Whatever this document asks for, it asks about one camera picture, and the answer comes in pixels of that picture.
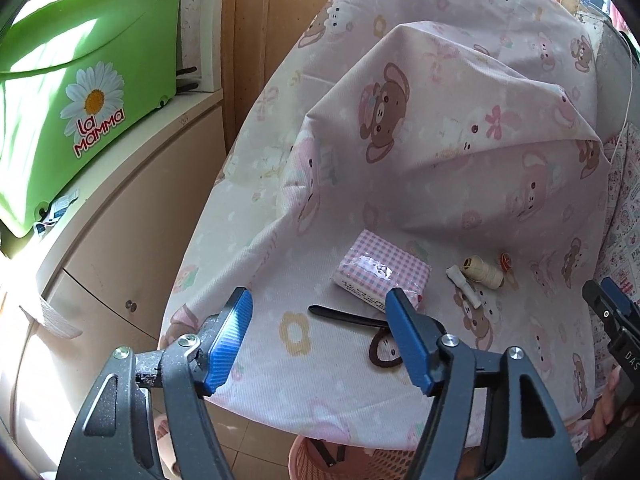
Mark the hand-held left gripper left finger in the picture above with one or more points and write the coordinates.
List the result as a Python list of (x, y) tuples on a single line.
[(230, 340)]

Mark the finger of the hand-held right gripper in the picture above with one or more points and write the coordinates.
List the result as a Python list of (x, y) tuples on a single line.
[(607, 310)]

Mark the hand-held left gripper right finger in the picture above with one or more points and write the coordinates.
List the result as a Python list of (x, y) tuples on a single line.
[(407, 340)]

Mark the black plastic spoon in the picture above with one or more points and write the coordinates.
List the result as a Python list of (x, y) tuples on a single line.
[(345, 316)]

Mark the pink checkered tissue pack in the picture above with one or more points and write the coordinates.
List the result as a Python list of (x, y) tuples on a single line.
[(380, 267)]

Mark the small white roll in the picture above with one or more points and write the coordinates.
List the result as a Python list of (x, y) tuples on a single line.
[(465, 287)]

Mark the small red trinket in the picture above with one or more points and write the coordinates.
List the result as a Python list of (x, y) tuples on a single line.
[(505, 262)]

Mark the pink plastic waste basket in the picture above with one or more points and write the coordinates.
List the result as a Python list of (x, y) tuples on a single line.
[(380, 462)]

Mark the person's right hand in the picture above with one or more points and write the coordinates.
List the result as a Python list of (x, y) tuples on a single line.
[(607, 405)]

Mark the floral print cloth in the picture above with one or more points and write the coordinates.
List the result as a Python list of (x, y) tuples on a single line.
[(625, 210)]

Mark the beige thread spool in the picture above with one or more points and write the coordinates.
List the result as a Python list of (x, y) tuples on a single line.
[(485, 272)]

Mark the white cabinet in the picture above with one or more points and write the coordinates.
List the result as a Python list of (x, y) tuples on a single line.
[(130, 240)]

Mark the white cloth strip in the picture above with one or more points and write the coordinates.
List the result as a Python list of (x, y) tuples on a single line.
[(55, 317)]

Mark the pink bear print cloth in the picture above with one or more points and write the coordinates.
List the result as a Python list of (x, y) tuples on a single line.
[(450, 135)]

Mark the grey appliance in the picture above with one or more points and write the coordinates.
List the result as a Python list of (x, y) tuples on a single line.
[(610, 70)]

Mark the green plastic storage box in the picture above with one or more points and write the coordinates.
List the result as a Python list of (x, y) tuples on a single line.
[(75, 85)]

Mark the wooden door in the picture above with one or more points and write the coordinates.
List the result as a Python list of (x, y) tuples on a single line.
[(260, 35)]

